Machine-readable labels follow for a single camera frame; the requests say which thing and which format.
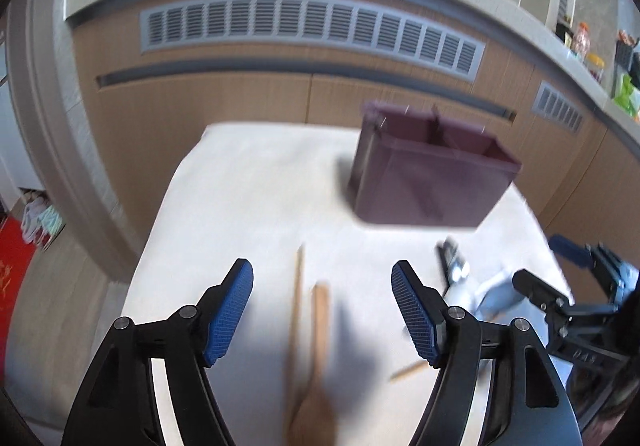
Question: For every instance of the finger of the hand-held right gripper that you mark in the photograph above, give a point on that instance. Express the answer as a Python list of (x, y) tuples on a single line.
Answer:
[(570, 250), (537, 288)]

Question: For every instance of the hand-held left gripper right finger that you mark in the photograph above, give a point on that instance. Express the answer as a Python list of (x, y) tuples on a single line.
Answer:
[(414, 316)]

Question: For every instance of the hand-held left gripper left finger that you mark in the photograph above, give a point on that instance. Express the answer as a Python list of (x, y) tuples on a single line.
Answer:
[(229, 313)]

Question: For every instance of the wooden chopstick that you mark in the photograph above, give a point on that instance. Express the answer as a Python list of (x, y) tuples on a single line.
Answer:
[(407, 370), (297, 306)]

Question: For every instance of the wooden spoon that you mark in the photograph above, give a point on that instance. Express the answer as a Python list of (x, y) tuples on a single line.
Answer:
[(319, 376)]

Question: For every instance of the brown plastic utensil holder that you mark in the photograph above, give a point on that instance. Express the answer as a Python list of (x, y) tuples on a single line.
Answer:
[(425, 186)]

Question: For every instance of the small black metal-tipped utensil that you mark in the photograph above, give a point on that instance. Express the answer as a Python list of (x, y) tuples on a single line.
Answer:
[(449, 256)]

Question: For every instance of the white table cloth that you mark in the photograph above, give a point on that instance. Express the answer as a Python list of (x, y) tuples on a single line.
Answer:
[(250, 201)]

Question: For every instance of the short grey vent grille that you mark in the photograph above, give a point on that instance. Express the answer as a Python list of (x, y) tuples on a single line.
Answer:
[(557, 107)]

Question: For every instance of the green packet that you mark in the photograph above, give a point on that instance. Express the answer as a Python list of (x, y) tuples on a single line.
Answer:
[(627, 95)]

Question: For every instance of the jar with yellow lid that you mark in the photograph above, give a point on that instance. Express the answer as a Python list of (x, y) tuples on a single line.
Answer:
[(595, 67)]

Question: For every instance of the light-coloured shoes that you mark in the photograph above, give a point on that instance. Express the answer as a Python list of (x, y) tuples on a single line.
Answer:
[(42, 223)]

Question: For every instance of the clear bottle with orange cap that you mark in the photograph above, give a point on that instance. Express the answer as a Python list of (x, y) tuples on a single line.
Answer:
[(581, 40)]

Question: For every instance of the wooden counter cabinet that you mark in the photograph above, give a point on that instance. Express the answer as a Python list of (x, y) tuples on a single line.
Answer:
[(200, 101)]

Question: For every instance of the red floor mat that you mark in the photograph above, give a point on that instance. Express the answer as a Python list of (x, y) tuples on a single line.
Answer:
[(15, 286)]

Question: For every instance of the black packet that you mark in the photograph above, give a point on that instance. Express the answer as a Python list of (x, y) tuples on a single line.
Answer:
[(564, 32)]

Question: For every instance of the long grey vent grille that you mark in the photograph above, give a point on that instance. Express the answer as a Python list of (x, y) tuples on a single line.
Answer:
[(310, 24)]

